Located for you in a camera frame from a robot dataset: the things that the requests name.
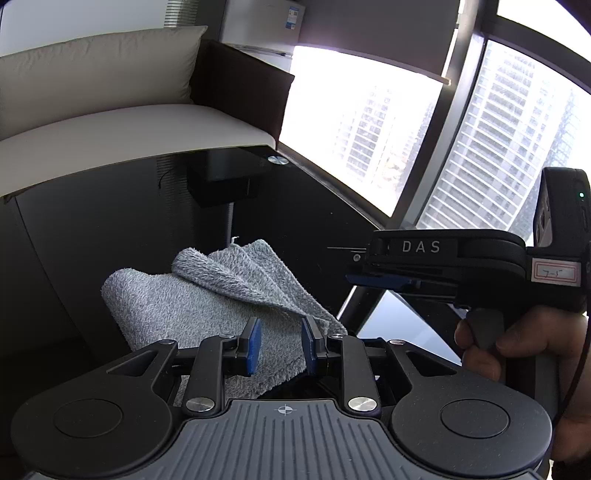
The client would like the grey terry towel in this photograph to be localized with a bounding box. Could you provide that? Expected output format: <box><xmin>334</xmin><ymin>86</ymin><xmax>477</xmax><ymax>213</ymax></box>
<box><xmin>101</xmin><ymin>240</ymin><xmax>346</xmax><ymax>399</ymax></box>

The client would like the person right hand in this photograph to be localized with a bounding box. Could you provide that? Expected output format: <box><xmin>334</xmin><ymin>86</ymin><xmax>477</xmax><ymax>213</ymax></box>
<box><xmin>455</xmin><ymin>307</ymin><xmax>590</xmax><ymax>463</ymax></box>

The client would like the round metal table fitting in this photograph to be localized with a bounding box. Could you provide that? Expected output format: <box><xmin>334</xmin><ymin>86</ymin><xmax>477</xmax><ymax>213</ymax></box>
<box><xmin>267</xmin><ymin>155</ymin><xmax>290</xmax><ymax>165</ymax></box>

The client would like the dark sofa with beige seat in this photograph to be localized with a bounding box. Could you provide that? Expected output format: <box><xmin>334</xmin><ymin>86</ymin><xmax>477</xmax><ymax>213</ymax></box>
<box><xmin>1</xmin><ymin>36</ymin><xmax>294</xmax><ymax>195</ymax></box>

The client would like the large beige back cushion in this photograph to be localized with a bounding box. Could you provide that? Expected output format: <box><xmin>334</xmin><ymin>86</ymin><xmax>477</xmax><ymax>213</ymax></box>
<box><xmin>1</xmin><ymin>26</ymin><xmax>207</xmax><ymax>139</ymax></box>

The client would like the silver mini fridge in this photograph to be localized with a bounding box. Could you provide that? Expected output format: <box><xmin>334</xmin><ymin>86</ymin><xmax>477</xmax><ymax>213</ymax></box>
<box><xmin>221</xmin><ymin>0</ymin><xmax>305</xmax><ymax>57</ymax></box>

